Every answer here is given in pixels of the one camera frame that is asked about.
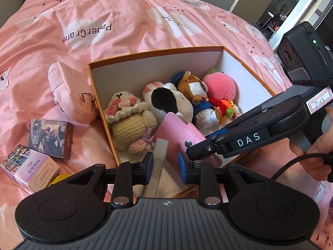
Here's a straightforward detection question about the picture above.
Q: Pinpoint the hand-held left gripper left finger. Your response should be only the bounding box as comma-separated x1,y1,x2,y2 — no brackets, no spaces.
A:
66,152,154,207

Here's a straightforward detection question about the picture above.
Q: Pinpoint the pink wallet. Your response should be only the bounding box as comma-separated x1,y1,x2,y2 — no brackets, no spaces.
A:
153,112,224,167

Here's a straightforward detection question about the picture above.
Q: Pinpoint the person's right hand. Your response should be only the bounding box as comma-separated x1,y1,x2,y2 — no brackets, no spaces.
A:
289,125,333,182

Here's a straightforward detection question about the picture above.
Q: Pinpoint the pink printed blanket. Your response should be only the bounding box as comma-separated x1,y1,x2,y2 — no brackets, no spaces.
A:
0,0,333,250

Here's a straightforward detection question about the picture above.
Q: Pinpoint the cream crochet doll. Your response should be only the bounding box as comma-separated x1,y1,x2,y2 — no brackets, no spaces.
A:
104,91,159,154

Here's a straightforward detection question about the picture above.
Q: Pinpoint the brown bear plush sailor outfit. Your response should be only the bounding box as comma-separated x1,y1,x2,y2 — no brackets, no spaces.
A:
177,70,221,131

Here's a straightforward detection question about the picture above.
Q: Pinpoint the purple card box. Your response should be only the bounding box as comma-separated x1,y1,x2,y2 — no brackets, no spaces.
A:
0,144,58,194

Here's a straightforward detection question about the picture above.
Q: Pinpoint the pink pouch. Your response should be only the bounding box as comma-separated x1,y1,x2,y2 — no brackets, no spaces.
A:
47,61,98,124

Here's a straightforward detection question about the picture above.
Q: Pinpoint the black and white dog plush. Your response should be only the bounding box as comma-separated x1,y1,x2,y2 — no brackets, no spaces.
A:
144,83,194,125

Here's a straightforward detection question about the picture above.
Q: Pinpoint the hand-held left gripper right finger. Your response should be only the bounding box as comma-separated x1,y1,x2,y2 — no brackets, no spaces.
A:
177,151,263,207

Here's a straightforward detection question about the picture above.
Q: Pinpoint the pink striped plush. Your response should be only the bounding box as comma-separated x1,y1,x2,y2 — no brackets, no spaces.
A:
143,81,167,97

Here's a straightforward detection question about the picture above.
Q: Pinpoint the pink fluffy pompom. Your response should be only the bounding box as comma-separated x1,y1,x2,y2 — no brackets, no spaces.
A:
203,73,237,102

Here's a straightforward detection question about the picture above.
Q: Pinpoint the dark illustrated card box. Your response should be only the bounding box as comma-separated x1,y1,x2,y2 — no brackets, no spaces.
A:
28,119,74,159

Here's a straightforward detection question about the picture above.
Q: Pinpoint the orange cardboard box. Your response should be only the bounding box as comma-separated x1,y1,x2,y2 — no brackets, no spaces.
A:
87,46,277,201

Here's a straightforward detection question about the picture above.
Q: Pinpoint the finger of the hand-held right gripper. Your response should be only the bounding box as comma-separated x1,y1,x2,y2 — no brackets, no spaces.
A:
186,135,231,161
205,105,271,140

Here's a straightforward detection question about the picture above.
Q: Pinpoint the red orange crochet charm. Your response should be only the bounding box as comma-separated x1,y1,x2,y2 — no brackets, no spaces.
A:
208,97,242,125

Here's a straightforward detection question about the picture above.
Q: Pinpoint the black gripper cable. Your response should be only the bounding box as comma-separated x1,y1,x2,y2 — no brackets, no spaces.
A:
271,153,333,183

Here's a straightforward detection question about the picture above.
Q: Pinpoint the small yellow toy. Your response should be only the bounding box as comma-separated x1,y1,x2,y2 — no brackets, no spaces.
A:
47,174,72,188

